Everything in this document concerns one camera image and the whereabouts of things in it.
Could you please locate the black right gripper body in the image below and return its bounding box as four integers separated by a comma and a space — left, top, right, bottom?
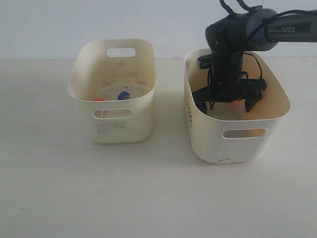
192, 18, 266, 104

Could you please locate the cream plastic bin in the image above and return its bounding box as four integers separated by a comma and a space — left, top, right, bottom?
67, 39, 156, 144
184, 49, 291, 164

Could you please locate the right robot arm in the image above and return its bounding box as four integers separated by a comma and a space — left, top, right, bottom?
192, 8, 317, 114

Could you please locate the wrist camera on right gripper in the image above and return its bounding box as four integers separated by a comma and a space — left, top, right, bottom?
196, 54, 212, 69

